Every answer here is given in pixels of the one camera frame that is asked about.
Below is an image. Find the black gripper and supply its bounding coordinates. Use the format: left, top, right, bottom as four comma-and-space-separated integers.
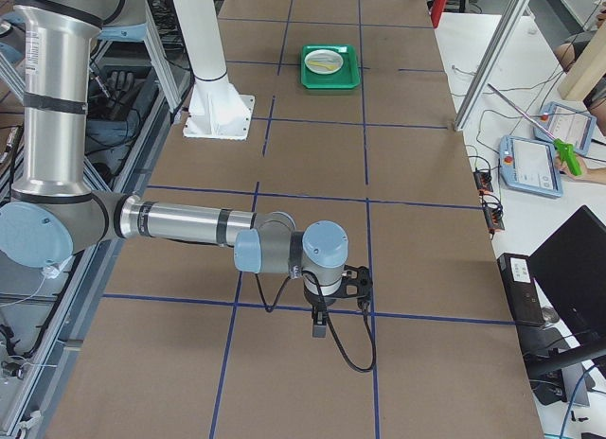
304, 283, 337, 338

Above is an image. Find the yellow plastic spoon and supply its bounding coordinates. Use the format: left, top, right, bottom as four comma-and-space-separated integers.
306, 60, 342, 75

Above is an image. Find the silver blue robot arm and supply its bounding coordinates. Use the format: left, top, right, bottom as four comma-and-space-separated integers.
1, 0, 351, 338

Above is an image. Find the person's hand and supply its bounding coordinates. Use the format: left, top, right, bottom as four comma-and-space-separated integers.
554, 156, 589, 179

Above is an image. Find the black desktop box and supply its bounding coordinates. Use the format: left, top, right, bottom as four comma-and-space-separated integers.
497, 253, 544, 327

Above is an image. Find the lower orange black circuit board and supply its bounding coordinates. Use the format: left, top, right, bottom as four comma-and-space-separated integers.
483, 203, 505, 235

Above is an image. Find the orange black circuit board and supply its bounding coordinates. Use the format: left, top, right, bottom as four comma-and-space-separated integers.
483, 203, 505, 235
472, 169, 493, 194

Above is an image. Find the upper orange black circuit board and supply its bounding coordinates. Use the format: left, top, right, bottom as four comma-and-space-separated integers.
472, 169, 493, 194

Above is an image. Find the green plastic tray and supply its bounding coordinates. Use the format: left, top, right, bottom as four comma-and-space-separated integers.
300, 44, 361, 91

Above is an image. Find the black laptop monitor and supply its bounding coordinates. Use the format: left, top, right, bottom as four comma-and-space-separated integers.
529, 205, 605, 337

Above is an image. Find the near blue teach pendant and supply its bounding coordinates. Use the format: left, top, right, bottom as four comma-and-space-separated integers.
499, 135, 563, 198

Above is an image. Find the blue teach pendant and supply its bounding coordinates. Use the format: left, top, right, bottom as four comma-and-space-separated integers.
537, 101, 597, 156
499, 135, 563, 198

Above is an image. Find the white round plate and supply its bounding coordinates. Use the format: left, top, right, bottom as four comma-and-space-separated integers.
304, 49, 344, 67

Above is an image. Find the far blue teach pendant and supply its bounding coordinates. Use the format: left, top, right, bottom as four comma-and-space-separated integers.
537, 101, 597, 156

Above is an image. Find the red cylinder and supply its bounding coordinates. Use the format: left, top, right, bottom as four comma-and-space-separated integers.
430, 0, 448, 28

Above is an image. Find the wooden board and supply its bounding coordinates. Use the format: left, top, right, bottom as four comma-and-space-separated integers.
554, 0, 605, 101

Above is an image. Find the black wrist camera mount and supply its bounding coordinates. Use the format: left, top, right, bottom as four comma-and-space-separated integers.
341, 265, 373, 311

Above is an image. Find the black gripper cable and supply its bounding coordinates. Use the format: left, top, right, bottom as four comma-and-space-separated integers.
254, 268, 377, 374

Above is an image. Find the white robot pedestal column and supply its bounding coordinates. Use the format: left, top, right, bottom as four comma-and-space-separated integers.
172, 0, 255, 141

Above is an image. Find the blue network cable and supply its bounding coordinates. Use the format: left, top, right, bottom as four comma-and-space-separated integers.
556, 362, 597, 439

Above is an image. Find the green handled grabber stick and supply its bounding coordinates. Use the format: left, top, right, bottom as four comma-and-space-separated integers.
487, 83, 582, 176

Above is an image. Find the aluminium frame post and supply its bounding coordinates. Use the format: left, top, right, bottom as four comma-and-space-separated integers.
454, 0, 530, 132

